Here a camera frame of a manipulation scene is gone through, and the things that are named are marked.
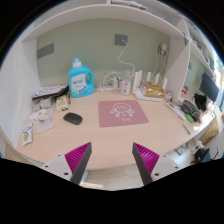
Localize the wall socket with white chargers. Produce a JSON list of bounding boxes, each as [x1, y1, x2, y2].
[[158, 42, 168, 56]]

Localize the small yellow white packet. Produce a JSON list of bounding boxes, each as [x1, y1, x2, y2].
[[36, 111, 51, 123]]

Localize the pink mouse pad with drawing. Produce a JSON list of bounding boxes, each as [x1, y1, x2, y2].
[[97, 99, 150, 128]]

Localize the white coiled cable bundle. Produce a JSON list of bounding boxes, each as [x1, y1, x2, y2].
[[98, 71, 122, 91]]

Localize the white router with antennas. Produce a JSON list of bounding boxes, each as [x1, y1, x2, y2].
[[132, 69, 169, 102]]

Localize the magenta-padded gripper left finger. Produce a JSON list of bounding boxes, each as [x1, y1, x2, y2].
[[41, 142, 93, 186]]

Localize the blue detergent bottle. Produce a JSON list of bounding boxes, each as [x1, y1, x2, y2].
[[67, 57, 95, 99]]

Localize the clear bottle with white label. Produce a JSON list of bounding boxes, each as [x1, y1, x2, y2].
[[120, 69, 133, 97]]

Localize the white cable from wall outlet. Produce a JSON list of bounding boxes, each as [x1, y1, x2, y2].
[[117, 39, 137, 79]]

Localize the white power strip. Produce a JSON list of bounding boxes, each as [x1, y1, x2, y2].
[[97, 85, 116, 93]]

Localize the gold foil bag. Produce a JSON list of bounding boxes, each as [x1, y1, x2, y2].
[[143, 82, 166, 99]]

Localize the white remote control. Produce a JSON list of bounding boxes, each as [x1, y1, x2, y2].
[[166, 101, 187, 121]]

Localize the white desk shelf unit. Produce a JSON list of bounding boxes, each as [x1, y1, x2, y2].
[[0, 0, 218, 148]]

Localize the grey rectangular wall plate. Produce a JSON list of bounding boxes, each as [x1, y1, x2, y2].
[[36, 42, 55, 60]]

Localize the black computer mouse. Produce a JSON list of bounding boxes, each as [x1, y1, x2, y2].
[[63, 112, 83, 126]]

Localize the black monitor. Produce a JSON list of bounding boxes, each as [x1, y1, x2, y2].
[[199, 72, 220, 103]]

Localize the small white jar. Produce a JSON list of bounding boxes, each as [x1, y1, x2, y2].
[[165, 90, 174, 103]]

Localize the dark notebook with papers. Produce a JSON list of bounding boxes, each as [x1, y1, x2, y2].
[[31, 84, 70, 101]]

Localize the white sachet with yellow print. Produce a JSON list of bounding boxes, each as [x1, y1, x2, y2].
[[21, 122, 34, 147]]

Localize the dark grey zip pouch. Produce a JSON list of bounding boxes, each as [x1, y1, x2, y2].
[[180, 99, 202, 123]]

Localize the small cream cardboard box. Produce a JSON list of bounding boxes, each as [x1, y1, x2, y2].
[[55, 94, 69, 113]]

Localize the white marker pen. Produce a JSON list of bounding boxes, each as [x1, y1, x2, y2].
[[182, 122, 193, 135]]

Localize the clear crumpled plastic bags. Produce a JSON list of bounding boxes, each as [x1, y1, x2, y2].
[[28, 96, 57, 134]]

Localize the grey square wall outlet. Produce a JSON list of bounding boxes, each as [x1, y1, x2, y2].
[[114, 33, 129, 47]]

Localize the black bag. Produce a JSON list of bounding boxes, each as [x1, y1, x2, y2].
[[193, 93, 208, 112]]

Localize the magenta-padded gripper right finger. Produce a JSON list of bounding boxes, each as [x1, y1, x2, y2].
[[131, 142, 183, 186]]

